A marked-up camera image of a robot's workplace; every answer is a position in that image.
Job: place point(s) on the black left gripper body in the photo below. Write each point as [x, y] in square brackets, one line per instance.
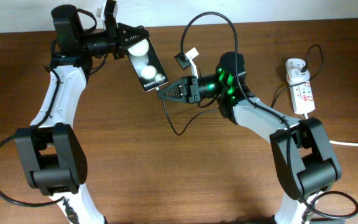
[104, 42]

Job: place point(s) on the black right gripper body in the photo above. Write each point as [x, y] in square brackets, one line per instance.
[209, 86]

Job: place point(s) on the black Samsung Galaxy flip phone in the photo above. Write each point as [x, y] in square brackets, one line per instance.
[147, 65]

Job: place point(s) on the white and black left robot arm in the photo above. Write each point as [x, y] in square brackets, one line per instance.
[51, 156]

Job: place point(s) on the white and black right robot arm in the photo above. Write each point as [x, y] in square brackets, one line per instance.
[305, 162]

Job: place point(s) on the white USB charger plug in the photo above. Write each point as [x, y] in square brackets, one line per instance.
[296, 76]

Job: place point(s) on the white power strip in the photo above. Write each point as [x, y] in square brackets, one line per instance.
[301, 93]

